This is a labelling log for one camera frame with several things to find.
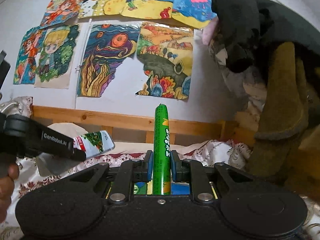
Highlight olive brown hanging garment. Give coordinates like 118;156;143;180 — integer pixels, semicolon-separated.
245;42;319;201

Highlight white green pickle pouch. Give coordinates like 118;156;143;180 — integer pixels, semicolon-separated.
36;130;116;176

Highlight landscape hill drawing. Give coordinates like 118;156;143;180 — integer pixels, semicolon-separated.
136;22;194;100

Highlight red-haired girl drawing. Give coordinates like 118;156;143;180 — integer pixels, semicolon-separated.
13;27;46;85

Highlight floral satin bedspread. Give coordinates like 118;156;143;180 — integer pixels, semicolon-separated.
0;96;320;240

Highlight swirly night seaweed drawing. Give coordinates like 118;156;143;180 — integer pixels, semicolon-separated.
77;24;140;98

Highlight orange girl top drawing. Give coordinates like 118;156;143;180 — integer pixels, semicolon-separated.
40;0;84;29

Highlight wooden bed frame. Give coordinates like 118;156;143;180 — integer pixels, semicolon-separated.
33;105;254;147

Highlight blue jellyfish drawing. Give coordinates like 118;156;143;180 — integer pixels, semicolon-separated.
172;0;216;29

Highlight anime boy drawing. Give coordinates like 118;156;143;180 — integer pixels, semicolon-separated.
34;24;81;89

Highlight green sausage stick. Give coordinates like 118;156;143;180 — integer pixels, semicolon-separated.
152;104;171;195

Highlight black hanging garment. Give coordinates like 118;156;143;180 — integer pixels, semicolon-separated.
212;0;319;74

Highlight person's left hand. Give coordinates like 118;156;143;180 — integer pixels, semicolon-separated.
0;163;20;223

